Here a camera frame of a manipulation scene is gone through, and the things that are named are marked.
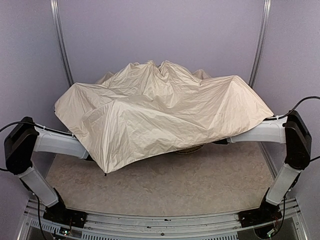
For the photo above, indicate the beige folding umbrella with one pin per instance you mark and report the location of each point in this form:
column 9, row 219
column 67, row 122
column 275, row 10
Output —
column 146, row 110

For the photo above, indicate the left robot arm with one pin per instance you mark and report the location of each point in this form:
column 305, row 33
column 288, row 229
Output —
column 27, row 138

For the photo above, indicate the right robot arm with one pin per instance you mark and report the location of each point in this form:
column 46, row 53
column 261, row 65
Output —
column 289, row 135

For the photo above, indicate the woven bamboo tray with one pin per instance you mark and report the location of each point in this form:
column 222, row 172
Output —
column 189, row 150

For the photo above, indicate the aluminium front rail frame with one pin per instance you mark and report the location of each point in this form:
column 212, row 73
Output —
column 108, row 226

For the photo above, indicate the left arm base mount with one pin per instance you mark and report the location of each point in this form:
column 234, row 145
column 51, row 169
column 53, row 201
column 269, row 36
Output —
column 65, row 216

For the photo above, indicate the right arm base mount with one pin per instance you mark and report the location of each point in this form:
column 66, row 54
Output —
column 265, row 213

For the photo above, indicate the left aluminium corner post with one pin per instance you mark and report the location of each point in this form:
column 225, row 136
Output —
column 60, row 40

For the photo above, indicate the aluminium corner post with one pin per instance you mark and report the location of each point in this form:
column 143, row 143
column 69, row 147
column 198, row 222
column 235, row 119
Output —
column 60, row 40
column 260, row 43

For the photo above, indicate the right aluminium corner post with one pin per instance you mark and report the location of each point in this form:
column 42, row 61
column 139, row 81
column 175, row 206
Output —
column 260, row 43

